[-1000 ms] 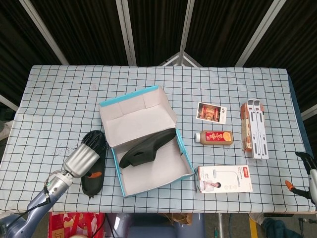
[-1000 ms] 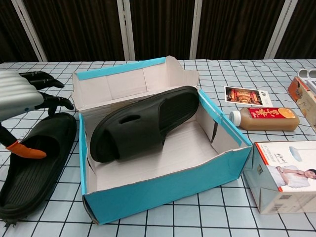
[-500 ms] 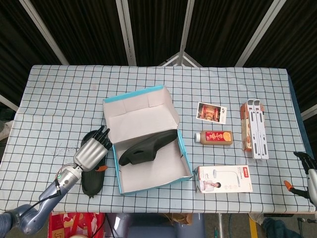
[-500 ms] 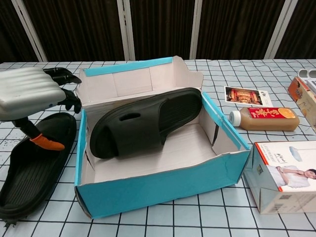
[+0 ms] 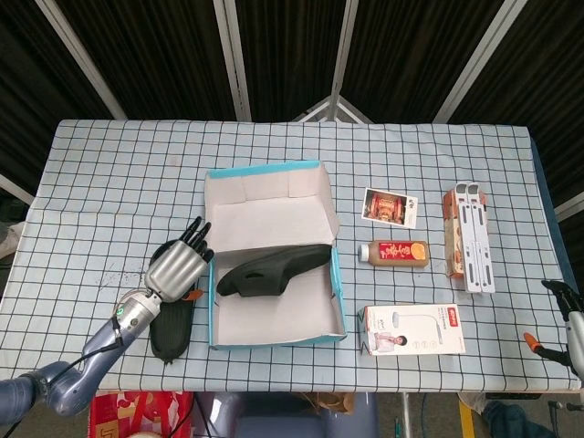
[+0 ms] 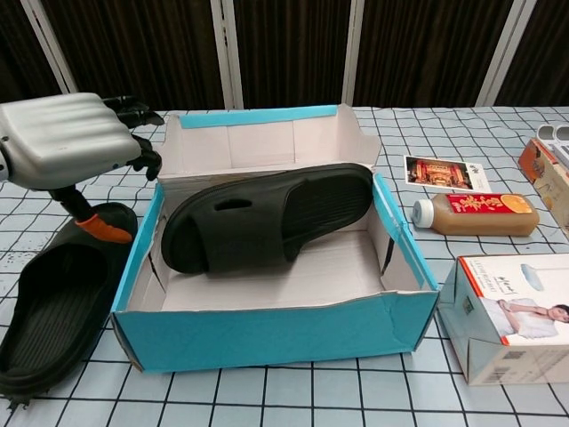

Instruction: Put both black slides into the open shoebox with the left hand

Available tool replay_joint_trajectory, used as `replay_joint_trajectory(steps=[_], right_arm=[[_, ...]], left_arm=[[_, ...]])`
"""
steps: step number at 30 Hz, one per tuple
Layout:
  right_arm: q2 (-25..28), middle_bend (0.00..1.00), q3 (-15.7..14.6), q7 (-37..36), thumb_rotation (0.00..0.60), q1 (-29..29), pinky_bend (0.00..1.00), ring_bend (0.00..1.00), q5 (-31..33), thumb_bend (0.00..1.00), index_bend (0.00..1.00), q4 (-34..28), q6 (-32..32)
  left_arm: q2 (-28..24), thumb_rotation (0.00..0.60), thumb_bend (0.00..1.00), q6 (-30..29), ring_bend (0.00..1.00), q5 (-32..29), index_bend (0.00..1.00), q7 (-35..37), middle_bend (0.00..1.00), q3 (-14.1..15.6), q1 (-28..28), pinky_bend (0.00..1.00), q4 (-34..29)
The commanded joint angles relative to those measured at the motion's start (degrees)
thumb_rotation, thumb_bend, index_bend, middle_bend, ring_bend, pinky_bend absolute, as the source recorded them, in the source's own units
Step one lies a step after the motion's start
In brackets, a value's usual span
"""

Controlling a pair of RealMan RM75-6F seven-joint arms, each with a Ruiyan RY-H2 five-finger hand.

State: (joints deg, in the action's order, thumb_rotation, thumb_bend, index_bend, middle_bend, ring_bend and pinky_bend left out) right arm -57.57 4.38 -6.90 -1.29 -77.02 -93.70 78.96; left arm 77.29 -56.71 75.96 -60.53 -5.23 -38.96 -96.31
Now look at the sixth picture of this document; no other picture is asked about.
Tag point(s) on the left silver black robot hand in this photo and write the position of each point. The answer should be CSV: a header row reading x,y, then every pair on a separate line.
x,y
58,133

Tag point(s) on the black rubber slipper with tag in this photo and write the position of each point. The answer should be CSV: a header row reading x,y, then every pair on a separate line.
x,y
58,311

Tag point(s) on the light blue shoe box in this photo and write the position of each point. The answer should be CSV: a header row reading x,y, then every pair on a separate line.
x,y
266,338

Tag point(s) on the white desk lamp box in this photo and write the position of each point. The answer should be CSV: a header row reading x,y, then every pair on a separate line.
x,y
511,320

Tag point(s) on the red temple photo postcard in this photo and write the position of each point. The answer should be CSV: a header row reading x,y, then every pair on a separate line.
x,y
444,172

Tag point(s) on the brown drink bottle red label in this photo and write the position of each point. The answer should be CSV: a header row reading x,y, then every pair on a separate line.
x,y
475,215

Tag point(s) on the orange cardboard carton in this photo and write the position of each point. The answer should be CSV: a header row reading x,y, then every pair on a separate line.
x,y
540,173

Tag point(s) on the white folding laptop stand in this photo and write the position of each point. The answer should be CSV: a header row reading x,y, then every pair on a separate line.
x,y
555,138

